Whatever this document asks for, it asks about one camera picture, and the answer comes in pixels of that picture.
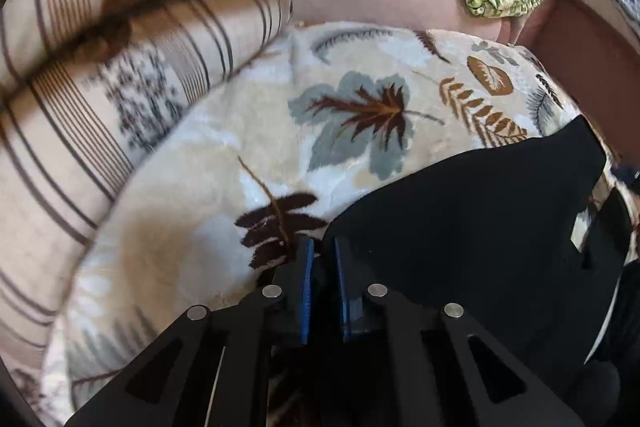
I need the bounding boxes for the black pants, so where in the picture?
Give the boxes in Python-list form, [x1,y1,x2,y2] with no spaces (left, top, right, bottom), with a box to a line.
[326,117,631,375]

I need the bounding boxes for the striped floral folded quilt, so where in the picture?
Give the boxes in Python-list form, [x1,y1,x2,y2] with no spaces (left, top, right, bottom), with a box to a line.
[0,0,346,388]

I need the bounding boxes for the leaf pattern fleece blanket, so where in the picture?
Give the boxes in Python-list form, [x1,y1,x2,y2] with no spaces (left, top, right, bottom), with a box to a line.
[39,20,640,423]

